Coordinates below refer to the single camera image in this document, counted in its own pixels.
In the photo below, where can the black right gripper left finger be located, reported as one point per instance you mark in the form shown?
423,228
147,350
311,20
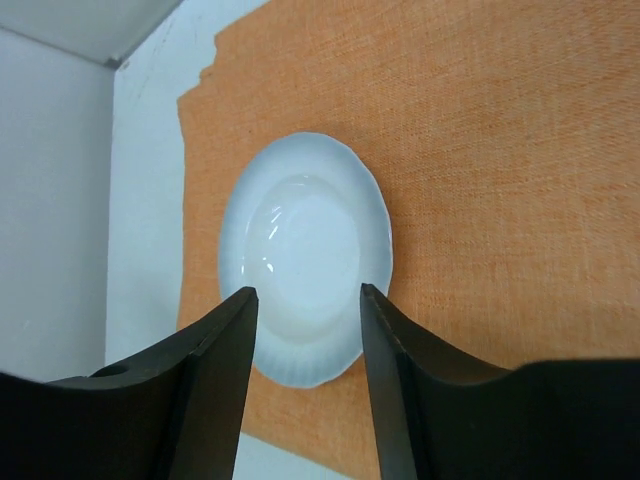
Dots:
172,411

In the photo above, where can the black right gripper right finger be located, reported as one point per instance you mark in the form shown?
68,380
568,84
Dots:
441,413

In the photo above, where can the white round plate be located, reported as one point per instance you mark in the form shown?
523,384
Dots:
306,226

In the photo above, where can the orange cloth placemat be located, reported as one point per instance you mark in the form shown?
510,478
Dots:
504,136

